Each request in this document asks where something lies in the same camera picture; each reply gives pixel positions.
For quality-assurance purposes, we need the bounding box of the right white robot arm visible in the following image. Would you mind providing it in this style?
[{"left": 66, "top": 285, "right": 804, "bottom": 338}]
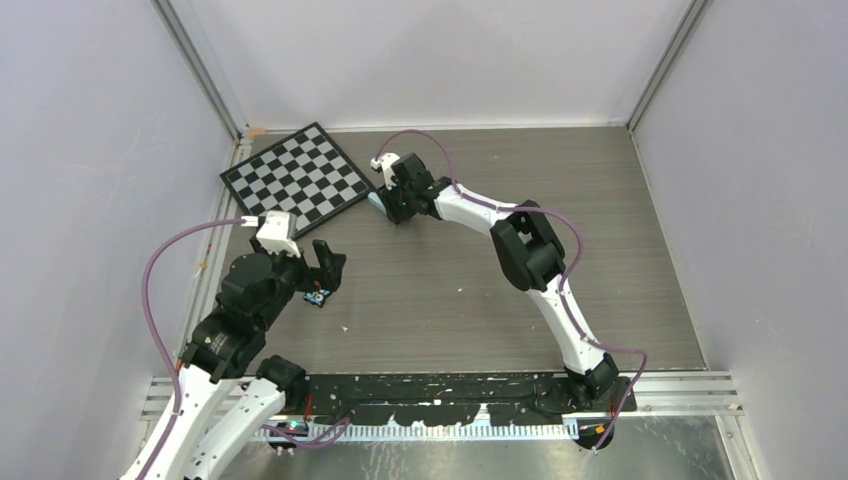
[{"left": 370, "top": 153, "right": 619, "bottom": 411}]

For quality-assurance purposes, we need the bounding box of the blue owl eraser toy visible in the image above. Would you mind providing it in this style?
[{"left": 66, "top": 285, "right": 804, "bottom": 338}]
[{"left": 303, "top": 286, "right": 334, "bottom": 308}]

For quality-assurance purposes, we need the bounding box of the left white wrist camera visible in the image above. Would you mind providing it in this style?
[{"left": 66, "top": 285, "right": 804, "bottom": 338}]
[{"left": 241, "top": 210, "right": 302, "bottom": 258}]

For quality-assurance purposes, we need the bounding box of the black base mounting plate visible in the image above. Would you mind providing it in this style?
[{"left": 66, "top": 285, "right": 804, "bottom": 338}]
[{"left": 280, "top": 372, "right": 637, "bottom": 427}]

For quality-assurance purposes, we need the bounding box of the black white chessboard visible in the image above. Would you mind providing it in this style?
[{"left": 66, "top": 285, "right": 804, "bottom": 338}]
[{"left": 219, "top": 122, "right": 375, "bottom": 239}]

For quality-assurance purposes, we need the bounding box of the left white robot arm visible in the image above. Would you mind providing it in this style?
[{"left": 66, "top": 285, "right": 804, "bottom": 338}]
[{"left": 123, "top": 240, "right": 347, "bottom": 479}]

